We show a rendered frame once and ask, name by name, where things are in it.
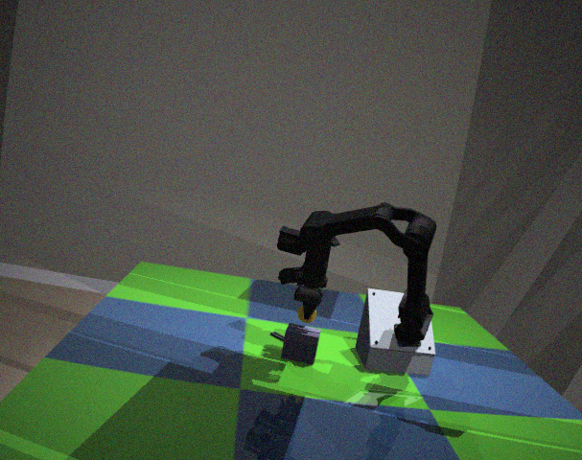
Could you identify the gold coin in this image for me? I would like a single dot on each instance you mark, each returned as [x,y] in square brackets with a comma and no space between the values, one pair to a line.
[301,316]

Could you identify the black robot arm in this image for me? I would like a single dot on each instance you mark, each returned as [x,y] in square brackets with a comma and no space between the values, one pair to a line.
[319,232]

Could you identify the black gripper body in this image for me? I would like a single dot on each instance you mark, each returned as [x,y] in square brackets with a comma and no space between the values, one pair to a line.
[314,278]

